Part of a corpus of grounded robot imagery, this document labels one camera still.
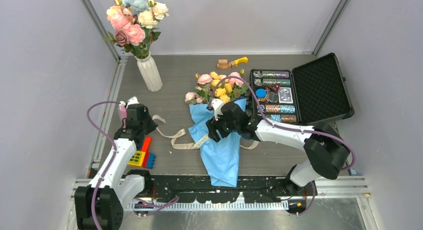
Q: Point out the yellow wooden arch block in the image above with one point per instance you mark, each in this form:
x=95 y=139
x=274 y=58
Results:
x=239 y=61

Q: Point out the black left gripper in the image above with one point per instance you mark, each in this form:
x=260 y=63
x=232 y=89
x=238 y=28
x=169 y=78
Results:
x=151 y=128

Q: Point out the blue paper bouquet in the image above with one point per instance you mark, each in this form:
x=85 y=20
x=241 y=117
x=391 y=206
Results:
x=221 y=159

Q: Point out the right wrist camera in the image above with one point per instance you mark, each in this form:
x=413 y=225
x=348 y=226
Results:
x=215 y=106

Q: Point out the white ribbed vase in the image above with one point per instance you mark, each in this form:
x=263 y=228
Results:
x=150 y=73

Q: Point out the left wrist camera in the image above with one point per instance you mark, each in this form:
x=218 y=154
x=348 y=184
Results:
x=133 y=100

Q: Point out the blue round chip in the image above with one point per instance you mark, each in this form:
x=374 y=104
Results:
x=260 y=93

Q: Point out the blue studded toy brick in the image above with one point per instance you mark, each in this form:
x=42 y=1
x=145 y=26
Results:
x=150 y=159

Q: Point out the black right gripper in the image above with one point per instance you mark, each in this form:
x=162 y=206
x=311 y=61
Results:
x=213 y=125

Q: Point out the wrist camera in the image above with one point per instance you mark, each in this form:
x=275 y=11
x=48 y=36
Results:
x=133 y=100
x=215 y=106

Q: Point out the playing card deck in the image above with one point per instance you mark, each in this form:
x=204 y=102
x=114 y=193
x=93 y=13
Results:
x=285 y=95

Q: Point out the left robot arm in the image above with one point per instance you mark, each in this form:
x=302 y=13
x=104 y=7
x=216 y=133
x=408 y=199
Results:
x=100 y=204

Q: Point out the yellow grid toy block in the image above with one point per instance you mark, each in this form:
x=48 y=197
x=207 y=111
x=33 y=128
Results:
x=137 y=159

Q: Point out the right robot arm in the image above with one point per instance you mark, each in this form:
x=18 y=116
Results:
x=325 y=150

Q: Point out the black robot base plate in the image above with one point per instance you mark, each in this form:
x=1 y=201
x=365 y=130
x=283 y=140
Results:
x=250 y=189

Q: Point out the black poker chip case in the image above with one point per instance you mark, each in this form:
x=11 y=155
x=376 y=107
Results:
x=318 y=88

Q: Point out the pink flowers in vase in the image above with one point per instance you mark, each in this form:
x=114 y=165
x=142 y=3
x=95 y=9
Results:
x=135 y=25

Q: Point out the orange toy bar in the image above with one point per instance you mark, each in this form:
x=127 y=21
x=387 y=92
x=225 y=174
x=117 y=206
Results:
x=146 y=149

